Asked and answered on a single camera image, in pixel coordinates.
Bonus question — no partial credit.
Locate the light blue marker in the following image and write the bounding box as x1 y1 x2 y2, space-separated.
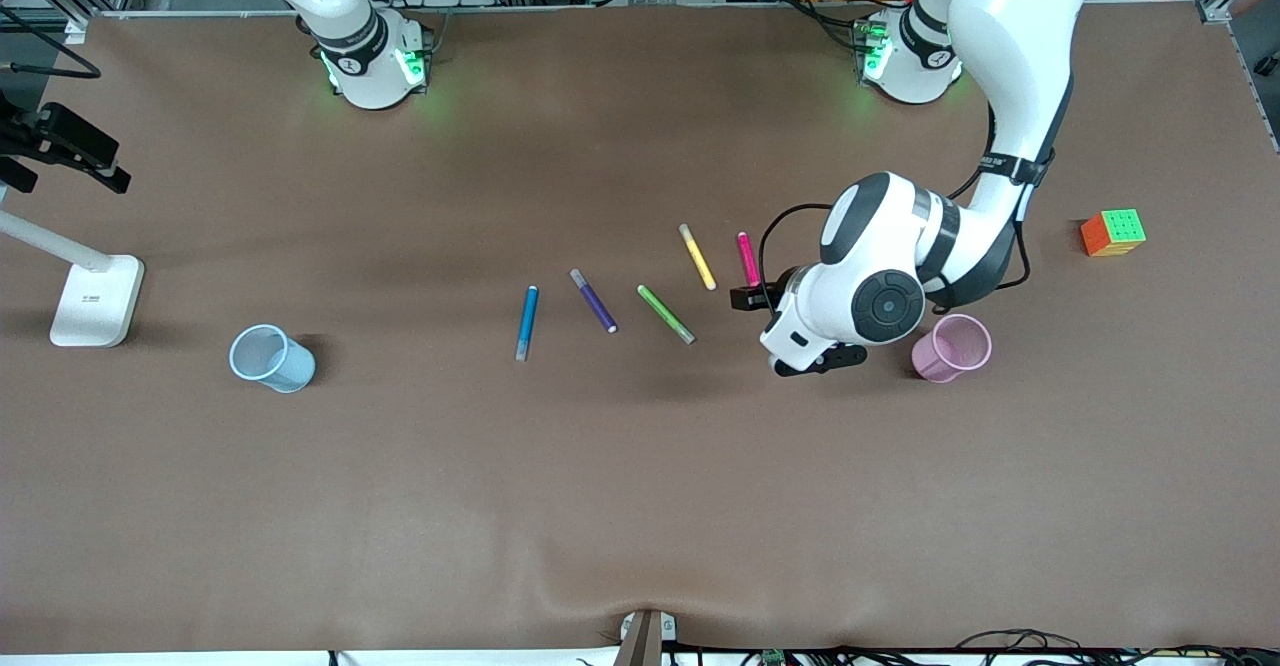
515 286 540 363

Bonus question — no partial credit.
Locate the yellow marker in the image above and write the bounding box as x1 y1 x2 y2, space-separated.
678 223 718 292

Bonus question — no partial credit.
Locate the green marker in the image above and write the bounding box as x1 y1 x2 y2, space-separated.
636 284 697 346

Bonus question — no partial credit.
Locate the purple marker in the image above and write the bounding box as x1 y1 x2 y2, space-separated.
569 268 619 335

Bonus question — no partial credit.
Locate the pink plastic cup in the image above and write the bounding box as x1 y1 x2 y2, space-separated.
910 313 994 385

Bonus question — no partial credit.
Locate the colourful puzzle cube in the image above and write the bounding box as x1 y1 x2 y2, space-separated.
1080 208 1148 258

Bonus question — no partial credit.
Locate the light blue plastic cup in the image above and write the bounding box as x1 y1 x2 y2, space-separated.
229 324 317 394

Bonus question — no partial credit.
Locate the white stand with pole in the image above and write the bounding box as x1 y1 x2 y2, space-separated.
0 208 146 349

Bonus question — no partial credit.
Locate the black clamp device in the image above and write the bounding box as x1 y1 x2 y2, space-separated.
0 96 133 195

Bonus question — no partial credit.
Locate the post with metal bracket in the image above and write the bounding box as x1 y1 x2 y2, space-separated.
612 608 679 666

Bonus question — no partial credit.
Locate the thin black cable loop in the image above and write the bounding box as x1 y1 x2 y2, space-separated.
0 6 103 80

